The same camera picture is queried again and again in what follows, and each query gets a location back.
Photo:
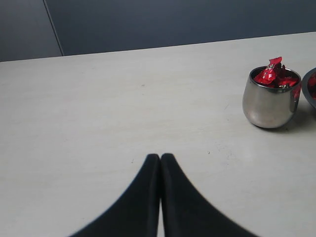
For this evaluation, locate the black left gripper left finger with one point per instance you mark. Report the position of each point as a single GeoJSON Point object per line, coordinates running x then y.
{"type": "Point", "coordinates": [135, 213]}

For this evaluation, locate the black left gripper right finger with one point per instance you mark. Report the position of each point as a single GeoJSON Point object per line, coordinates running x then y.
{"type": "Point", "coordinates": [186, 213]}

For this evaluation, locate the stainless steel cup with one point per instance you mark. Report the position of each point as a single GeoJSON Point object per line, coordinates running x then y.
{"type": "Point", "coordinates": [270, 107]}

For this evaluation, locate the stainless steel bowl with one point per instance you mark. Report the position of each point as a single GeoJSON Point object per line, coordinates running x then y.
{"type": "Point", "coordinates": [309, 87]}

